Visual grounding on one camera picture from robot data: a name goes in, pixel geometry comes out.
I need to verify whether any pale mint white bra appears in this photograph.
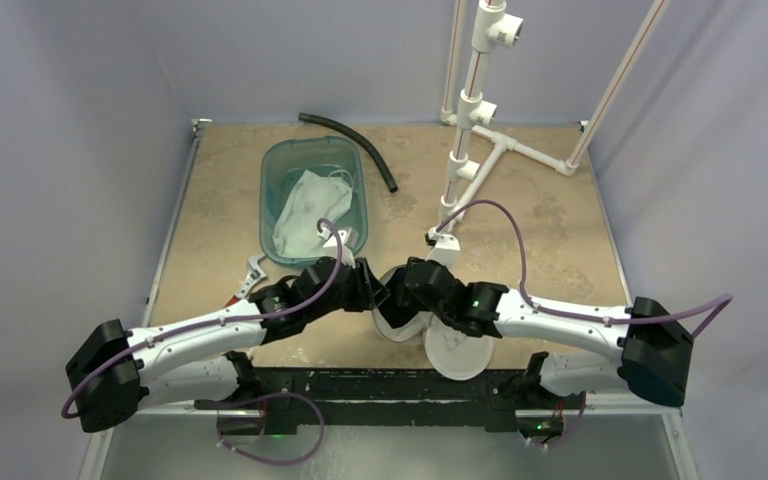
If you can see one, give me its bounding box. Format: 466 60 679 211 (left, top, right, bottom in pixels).
272 170 353 259

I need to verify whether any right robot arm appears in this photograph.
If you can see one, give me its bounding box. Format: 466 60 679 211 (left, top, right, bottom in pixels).
373 257 694 407

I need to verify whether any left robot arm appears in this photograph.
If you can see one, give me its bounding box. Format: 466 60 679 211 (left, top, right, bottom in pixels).
60 257 390 433

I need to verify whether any teal transparent plastic tub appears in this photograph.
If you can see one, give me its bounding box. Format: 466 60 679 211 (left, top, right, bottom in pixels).
259 136 368 269

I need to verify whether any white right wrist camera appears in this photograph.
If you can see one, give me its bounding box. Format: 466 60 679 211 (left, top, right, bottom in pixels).
425 227 461 268

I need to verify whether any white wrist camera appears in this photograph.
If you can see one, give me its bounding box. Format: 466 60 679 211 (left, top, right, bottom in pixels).
425 227 461 268
319 227 359 267

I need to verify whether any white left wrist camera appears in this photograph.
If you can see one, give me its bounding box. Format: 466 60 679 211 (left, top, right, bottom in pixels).
319 227 359 267

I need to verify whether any red handled adjustable wrench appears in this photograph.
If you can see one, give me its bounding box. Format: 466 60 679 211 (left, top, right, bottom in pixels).
225 253 268 307

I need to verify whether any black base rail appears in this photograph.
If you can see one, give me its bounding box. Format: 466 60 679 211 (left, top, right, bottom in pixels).
194 367 582 434

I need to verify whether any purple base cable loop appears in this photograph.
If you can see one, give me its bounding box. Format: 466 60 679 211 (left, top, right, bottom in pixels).
216 393 326 467

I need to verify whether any black rubber hose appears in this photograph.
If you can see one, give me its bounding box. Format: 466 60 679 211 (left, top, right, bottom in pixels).
297 111 400 195

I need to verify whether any white PVC pipe frame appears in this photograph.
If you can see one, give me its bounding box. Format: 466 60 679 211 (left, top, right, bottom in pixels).
429 1 670 239

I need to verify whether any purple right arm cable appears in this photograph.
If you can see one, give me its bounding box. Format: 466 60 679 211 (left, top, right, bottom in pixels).
426 199 735 339

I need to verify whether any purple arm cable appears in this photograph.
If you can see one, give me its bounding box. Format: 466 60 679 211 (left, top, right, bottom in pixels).
426 199 735 339
60 219 346 421

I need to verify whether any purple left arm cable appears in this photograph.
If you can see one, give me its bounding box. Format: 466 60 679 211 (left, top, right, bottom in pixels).
60 219 346 421

